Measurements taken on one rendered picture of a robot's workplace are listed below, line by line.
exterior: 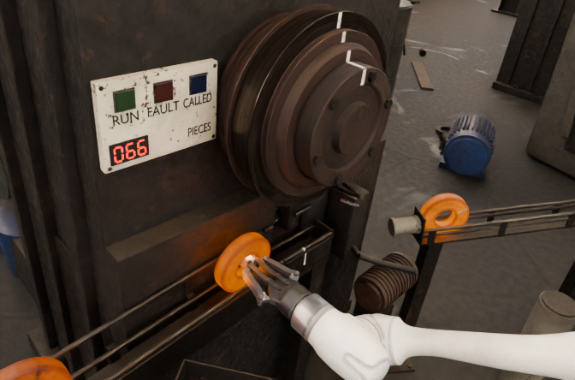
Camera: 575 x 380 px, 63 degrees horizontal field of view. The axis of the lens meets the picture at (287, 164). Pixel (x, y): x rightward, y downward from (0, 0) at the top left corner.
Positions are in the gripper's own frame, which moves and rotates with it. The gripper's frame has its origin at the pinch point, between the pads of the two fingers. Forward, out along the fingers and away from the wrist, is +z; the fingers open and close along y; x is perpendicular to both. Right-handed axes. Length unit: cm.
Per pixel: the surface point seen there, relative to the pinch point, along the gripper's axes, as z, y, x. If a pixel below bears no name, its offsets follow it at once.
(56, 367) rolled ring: -0.1, -44.6, -1.8
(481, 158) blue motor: 19, 221, -59
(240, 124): 2.5, -2.0, 35.5
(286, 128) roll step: -4.6, 3.9, 36.2
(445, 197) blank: -19, 67, 1
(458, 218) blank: -24, 71, -7
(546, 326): -59, 78, -30
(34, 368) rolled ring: 0.2, -47.8, 0.7
